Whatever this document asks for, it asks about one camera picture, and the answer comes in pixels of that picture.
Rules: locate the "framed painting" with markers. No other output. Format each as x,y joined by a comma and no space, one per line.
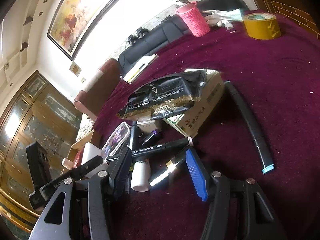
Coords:
73,21

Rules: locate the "purple velvet tablecloth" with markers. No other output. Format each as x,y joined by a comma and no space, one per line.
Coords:
280,81

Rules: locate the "small white box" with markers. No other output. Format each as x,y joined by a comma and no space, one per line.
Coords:
149,126

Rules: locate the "cardboard tray box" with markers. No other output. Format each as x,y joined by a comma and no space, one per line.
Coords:
80,143

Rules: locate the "wooden glass door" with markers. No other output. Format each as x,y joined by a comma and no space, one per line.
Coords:
37,112

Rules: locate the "brown armchair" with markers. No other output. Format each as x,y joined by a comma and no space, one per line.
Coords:
93,96

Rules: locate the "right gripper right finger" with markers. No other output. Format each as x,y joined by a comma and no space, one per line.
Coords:
213,188

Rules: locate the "black clips on sofa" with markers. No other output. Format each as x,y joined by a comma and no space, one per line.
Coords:
140,33

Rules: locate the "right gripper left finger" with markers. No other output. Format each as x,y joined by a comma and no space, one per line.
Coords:
104,187

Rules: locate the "notebook with pen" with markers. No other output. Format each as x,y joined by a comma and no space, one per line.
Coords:
139,67

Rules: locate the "pink knitted bottle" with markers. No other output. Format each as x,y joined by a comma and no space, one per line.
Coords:
194,20

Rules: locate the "white green medicine box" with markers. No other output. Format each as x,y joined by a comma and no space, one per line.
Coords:
190,121

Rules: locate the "black leather sofa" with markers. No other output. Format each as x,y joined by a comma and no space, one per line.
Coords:
170,29

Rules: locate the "red snack packet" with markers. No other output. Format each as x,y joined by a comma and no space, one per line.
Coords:
78,159

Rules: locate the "black marker white cap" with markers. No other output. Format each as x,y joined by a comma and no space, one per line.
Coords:
156,149

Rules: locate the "black gold snack packet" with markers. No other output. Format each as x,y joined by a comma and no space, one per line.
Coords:
165,97

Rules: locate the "cartoon clear pouch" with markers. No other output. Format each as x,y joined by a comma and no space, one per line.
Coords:
116,140

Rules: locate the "white gloves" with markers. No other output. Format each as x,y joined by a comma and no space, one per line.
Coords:
221,18

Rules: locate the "white small bottle orange cap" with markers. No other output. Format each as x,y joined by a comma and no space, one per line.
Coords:
67,164

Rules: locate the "black marker blue cap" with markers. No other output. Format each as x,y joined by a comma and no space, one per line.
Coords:
258,137

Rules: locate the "floral blanket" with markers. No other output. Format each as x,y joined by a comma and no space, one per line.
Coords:
86,126

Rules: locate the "wooden cabinet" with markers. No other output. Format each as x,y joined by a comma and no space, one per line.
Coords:
293,10

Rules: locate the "white pill bottle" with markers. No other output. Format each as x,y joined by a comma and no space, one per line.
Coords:
140,176

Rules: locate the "black marker purple cap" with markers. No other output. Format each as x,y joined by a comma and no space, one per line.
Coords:
151,138

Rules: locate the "black silver lipstick tube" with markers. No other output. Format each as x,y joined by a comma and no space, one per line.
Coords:
169,168

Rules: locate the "yellow tape roll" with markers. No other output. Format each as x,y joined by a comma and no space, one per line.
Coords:
262,26

